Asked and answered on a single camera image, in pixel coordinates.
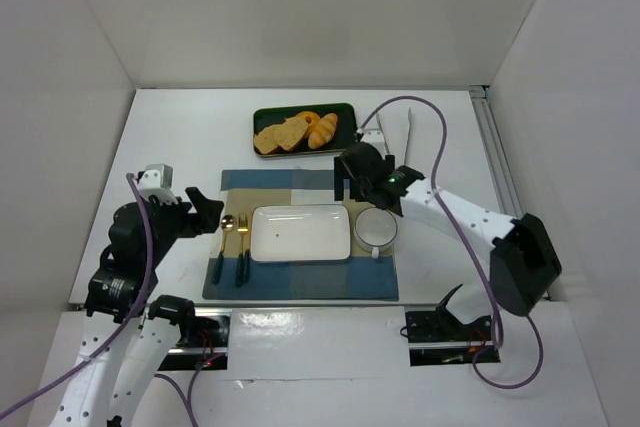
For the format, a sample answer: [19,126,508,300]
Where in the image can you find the gold fork green handle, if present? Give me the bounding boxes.
[235,213,250,288]

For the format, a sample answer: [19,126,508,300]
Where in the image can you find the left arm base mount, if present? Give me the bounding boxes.
[159,314,230,371]

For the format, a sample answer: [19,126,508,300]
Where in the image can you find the dark green serving tray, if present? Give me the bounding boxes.
[253,103,357,158]

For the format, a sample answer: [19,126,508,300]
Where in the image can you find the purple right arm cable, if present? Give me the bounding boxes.
[360,95,544,390]

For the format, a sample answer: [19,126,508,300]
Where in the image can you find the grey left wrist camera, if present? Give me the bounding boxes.
[138,163,173,191]

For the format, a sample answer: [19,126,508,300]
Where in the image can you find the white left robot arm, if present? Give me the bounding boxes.
[52,187,224,426]

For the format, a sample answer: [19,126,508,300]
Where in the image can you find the metal food tongs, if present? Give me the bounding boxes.
[375,108,413,166]

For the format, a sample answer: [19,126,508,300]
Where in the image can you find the white rectangular plate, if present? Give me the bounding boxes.
[250,204,351,263]

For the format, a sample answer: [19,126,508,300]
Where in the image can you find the orange ring donut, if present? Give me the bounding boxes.
[295,111,320,138]

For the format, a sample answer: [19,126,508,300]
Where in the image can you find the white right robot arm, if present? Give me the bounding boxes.
[334,142,562,317]

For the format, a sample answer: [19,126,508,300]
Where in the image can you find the striped golden bread roll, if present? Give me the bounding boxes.
[308,113,338,150]

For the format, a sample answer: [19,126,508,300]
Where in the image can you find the seeded bread slice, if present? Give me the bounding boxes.
[273,117,308,151]

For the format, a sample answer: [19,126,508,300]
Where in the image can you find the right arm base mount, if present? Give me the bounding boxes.
[399,309,500,367]

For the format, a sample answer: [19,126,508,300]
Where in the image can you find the blue beige checked placemat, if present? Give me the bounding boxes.
[202,169,399,302]

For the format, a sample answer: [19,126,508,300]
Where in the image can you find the left bread slice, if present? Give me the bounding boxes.
[253,124,279,155]

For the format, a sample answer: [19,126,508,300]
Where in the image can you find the aluminium frame rail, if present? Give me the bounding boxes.
[467,85,551,302]

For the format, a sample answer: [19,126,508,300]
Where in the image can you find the white bowl with handles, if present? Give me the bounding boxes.
[354,207,398,259]

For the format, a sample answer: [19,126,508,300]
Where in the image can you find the gold spoon green handle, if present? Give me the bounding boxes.
[212,214,237,285]

